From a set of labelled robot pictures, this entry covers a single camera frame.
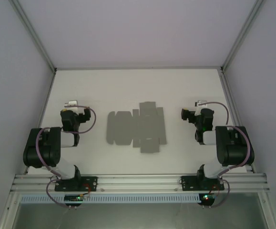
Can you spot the black mounting plate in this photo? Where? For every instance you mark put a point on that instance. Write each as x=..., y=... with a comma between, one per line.
x=90, y=184
x=187, y=184

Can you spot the aluminium frame leg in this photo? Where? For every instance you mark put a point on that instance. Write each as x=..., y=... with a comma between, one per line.
x=268, y=212
x=9, y=212

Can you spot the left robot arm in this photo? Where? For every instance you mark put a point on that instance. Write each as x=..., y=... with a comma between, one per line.
x=42, y=152

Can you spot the small circuit board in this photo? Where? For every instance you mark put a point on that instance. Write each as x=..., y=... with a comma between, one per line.
x=74, y=198
x=207, y=198

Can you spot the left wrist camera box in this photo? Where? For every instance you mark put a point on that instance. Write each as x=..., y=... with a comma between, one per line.
x=71, y=103

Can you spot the grey cardboard box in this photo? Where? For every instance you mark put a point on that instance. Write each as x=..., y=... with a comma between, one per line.
x=137, y=126

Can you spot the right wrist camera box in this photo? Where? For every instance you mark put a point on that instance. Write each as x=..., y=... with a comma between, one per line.
x=201, y=103

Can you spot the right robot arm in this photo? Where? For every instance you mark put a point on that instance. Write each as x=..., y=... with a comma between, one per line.
x=235, y=152

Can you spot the aluminium mounting rail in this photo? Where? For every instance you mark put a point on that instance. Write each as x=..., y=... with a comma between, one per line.
x=137, y=182

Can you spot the aluminium frame post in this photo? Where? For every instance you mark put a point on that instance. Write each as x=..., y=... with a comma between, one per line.
x=240, y=35
x=34, y=35

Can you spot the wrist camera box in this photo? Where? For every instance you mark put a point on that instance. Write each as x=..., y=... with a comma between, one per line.
x=71, y=103
x=201, y=103

